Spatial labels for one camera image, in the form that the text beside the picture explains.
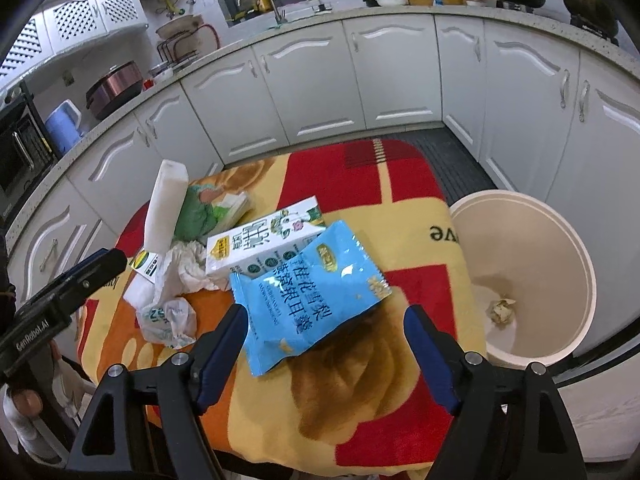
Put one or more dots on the red yellow patterned blanket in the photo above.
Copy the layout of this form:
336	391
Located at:
350	410

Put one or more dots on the white base cabinets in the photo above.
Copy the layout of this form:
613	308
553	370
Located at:
320	85

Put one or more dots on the blue plastic kettle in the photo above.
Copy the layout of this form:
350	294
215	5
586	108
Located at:
62	127

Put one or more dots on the person's left forearm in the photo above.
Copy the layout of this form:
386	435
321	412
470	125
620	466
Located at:
30	435

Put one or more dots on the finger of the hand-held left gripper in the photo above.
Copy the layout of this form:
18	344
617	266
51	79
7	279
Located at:
85	272

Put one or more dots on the crumpled paper ball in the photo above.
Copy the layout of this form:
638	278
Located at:
502	310

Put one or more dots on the blue snack bag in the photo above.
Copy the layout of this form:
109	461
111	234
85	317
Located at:
310	300

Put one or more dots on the white lattice wall cabinets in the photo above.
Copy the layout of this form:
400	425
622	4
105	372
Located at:
75	15

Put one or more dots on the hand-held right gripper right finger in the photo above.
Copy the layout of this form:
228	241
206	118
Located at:
430	360

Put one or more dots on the black ribbed floor mat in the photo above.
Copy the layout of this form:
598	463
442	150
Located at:
450	160

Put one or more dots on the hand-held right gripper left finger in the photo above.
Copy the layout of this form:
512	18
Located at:
220	360

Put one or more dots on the green plush toy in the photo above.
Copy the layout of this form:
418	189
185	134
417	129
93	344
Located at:
197	215

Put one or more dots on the black countertop oven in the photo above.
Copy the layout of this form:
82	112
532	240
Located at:
20	155

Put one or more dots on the white milk carton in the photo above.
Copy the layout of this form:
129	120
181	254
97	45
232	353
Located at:
260	245

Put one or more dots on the grey speckled countertop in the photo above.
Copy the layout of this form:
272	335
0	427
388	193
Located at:
350	12

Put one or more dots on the white tissue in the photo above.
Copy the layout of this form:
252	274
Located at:
190	272

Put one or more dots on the small white green-label packet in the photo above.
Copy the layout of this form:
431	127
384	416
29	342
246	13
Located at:
147	262

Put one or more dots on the pale plastic tube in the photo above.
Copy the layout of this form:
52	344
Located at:
165	205

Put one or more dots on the small red jar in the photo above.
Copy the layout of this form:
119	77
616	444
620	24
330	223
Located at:
148	84

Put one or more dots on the metal sink faucet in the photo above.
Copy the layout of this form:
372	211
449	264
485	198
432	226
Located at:
272	2

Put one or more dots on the crumpled clear plastic bag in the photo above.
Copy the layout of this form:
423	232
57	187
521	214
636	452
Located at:
165	320

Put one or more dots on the person's left hand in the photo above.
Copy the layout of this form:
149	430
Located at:
26	402

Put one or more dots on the beige round trash bin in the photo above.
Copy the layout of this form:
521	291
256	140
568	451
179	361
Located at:
525	240

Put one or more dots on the dark metal wok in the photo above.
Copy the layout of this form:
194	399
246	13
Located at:
590	2

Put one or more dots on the copper red rice cooker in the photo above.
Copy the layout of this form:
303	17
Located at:
112	90

